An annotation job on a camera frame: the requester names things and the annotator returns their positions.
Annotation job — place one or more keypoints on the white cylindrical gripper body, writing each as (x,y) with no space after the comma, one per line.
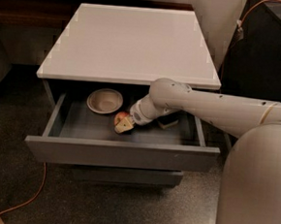
(137,113)

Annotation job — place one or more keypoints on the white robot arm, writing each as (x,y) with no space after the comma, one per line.
(250,189)

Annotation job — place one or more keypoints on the grey bowl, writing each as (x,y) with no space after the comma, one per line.
(104,101)

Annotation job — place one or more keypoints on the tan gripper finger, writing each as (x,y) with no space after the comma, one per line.
(126,124)

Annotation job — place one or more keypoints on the grey bottom drawer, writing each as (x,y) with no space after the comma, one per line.
(128,176)

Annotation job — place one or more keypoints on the green yellow sponge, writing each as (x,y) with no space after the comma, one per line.
(166,122)

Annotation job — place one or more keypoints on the grey drawer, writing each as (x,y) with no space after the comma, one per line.
(76,135)
(128,176)

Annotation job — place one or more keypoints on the white counter top cabinet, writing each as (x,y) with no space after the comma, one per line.
(131,45)

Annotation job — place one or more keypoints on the grey top drawer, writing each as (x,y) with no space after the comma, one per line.
(76,135)

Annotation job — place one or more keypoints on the dark cabinet on right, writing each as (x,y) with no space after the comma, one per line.
(252,67)

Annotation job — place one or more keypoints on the red apple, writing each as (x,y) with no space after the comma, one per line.
(119,116)

